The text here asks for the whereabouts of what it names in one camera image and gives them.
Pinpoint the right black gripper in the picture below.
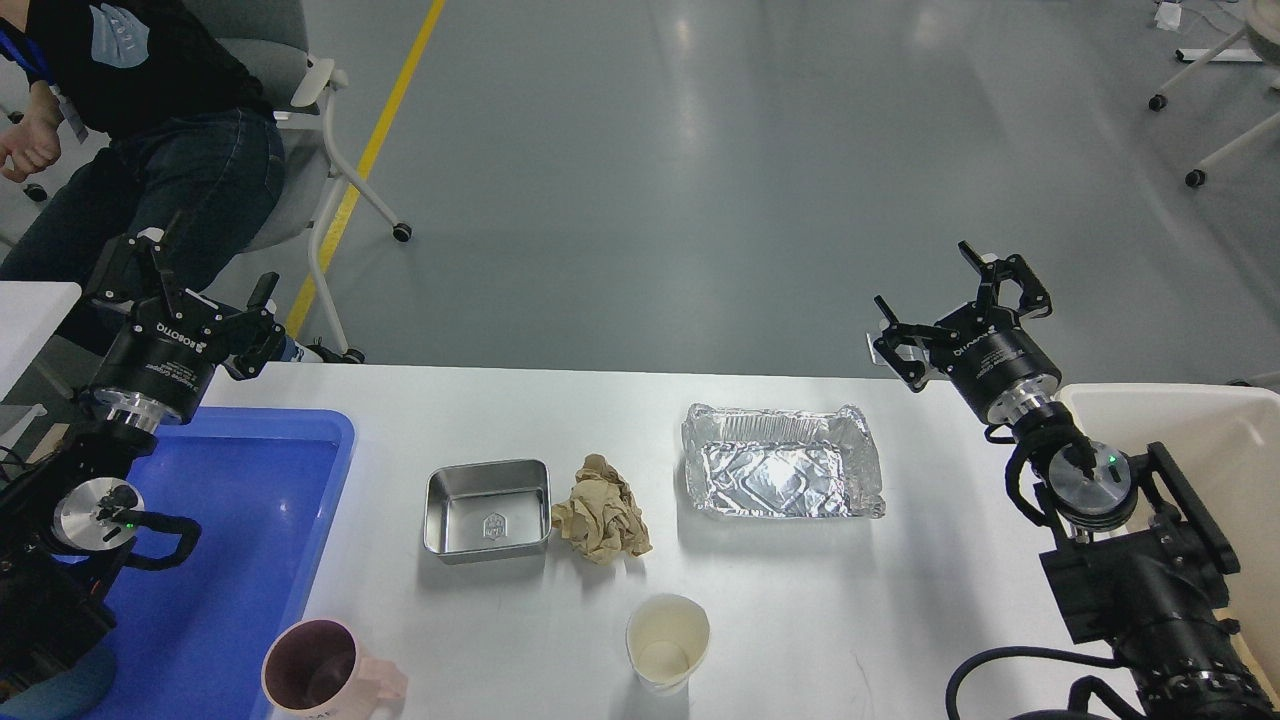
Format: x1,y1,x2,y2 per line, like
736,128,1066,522
872,241,1062,427

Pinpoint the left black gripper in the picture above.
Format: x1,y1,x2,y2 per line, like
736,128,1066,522
84,229,285,427

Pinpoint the pink mug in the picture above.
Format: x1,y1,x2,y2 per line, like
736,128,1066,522
260,618,408,719

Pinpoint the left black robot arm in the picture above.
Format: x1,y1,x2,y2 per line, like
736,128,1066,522
1,228,285,700

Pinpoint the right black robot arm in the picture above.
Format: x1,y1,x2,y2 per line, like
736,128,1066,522
870,242,1277,719

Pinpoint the white side table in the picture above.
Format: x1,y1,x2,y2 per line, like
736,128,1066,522
1,281,82,398

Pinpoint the person in black clothes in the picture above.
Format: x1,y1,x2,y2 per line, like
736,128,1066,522
0,0,311,363

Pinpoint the aluminium foil tray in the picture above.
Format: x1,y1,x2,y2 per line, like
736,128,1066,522
681,404,887,520

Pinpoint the grey office chair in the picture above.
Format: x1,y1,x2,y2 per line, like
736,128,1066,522
186,1,413,363

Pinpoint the white plastic bin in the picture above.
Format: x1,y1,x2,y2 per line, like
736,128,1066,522
1059,383,1279,692

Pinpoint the blue plastic tray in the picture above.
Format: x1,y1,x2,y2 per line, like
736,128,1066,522
0,407,356,720

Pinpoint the steel rectangular container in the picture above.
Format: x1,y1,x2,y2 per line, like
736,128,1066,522
422,459,550,565

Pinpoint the crumpled brown paper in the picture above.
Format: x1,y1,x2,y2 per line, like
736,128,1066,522
550,454,653,566

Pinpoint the white wheeled furniture base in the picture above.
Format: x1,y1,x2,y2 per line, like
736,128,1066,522
1148,0,1280,190

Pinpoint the white paper cup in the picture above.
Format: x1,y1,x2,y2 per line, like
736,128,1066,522
625,593,710,696

